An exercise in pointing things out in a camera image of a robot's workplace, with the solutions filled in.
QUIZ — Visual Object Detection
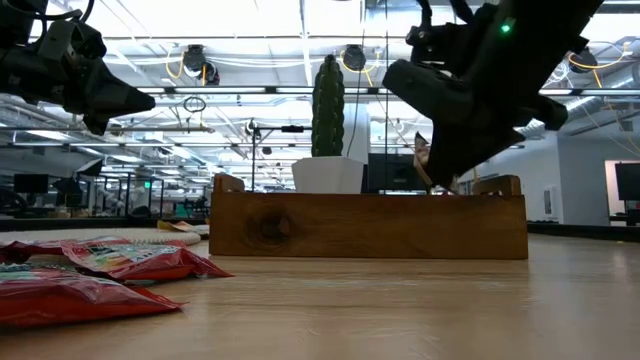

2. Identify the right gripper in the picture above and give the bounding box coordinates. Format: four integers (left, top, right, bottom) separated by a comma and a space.
382, 59, 569, 190

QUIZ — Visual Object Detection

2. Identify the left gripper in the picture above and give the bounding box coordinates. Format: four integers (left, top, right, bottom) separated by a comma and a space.
0, 47, 156, 136

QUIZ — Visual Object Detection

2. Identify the wooden tea organizer box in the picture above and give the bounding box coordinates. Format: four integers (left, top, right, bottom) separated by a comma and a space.
208, 173, 530, 261

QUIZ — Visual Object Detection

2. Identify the orange mango tea packet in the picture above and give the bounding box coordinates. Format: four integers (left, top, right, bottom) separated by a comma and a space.
157, 219, 210, 236

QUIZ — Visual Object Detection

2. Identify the dark desktop monitor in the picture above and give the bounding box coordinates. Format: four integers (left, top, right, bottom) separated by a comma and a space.
13, 173, 50, 195

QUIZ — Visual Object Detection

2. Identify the round woven placemat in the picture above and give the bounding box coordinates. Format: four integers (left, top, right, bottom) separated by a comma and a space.
0, 228, 202, 247

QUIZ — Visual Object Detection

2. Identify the black light stand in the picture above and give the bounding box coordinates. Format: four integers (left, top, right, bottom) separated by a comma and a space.
244, 119, 311, 194

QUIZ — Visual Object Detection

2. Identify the white hexagonal plant pot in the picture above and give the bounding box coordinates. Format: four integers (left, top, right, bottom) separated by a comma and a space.
291, 155, 365, 195

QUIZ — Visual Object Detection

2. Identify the green cactus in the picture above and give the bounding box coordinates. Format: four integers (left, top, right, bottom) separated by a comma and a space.
310, 53, 346, 158

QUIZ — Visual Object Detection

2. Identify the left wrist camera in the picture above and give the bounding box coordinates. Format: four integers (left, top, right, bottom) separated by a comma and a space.
37, 18, 108, 64

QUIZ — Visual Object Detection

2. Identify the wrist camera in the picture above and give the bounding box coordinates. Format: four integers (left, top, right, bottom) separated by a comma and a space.
37, 18, 108, 64
405, 0, 471, 64

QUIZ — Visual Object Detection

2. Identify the black ceiling cord reel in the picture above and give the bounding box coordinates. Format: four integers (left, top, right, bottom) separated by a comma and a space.
182, 43, 221, 86
342, 43, 368, 72
568, 45, 599, 75

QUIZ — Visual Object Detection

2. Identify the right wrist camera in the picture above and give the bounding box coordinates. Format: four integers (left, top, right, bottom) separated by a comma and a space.
405, 0, 471, 64

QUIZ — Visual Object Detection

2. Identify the black aluminium table frame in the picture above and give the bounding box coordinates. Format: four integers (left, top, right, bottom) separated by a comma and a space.
0, 215, 640, 243

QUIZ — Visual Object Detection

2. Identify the dark wall monitor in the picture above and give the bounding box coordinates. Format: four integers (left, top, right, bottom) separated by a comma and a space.
614, 162, 640, 201

